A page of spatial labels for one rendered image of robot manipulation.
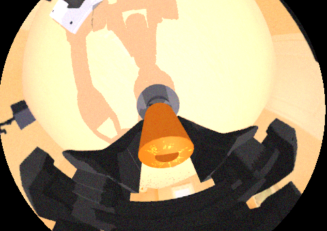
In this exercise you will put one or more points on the orange tapered knob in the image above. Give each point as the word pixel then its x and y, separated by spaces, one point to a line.
pixel 164 142

